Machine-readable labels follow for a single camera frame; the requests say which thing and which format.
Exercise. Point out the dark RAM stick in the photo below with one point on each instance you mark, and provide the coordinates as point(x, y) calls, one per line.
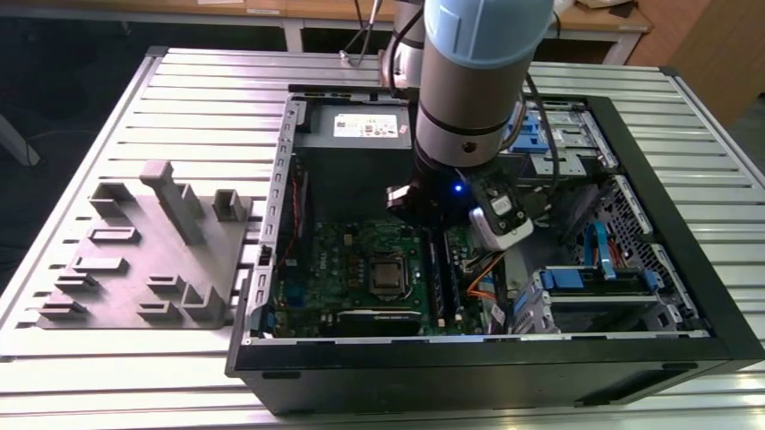
point(436, 282)

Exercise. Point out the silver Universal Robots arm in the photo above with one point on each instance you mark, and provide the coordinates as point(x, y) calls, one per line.
point(471, 112)

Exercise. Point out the grey power supply unit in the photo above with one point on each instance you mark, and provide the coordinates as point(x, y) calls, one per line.
point(352, 179)

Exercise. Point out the silver CPU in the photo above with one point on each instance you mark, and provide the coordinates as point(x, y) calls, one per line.
point(388, 275)

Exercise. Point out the blue disk carrier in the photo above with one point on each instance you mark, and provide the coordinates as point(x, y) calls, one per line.
point(564, 278)
point(531, 141)

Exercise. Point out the green motherboard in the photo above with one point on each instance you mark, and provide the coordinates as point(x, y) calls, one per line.
point(333, 251)

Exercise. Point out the metal drive cage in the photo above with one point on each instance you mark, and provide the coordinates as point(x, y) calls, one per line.
point(574, 165)

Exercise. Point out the black graphics card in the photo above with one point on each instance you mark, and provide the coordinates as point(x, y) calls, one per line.
point(376, 320)

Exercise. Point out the metal disk bay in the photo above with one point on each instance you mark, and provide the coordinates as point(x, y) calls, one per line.
point(603, 298)

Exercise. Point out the black open PC case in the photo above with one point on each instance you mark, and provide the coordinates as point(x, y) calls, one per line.
point(477, 367)

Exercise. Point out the grey parts rack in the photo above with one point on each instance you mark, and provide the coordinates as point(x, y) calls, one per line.
point(161, 251)

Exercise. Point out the brown wooden cabinet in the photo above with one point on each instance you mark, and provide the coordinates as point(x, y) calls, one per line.
point(704, 45)

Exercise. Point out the white chair leg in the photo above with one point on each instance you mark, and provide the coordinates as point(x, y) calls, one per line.
point(17, 139)

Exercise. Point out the small silver wrist camera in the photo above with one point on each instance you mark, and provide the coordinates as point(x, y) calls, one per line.
point(397, 198)

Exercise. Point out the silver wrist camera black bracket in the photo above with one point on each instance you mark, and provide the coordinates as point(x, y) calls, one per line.
point(504, 228)

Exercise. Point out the metal CPU socket frame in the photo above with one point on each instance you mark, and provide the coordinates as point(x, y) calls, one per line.
point(388, 255)

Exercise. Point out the wooden desk white frame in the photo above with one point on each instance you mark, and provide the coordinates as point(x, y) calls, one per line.
point(596, 22)

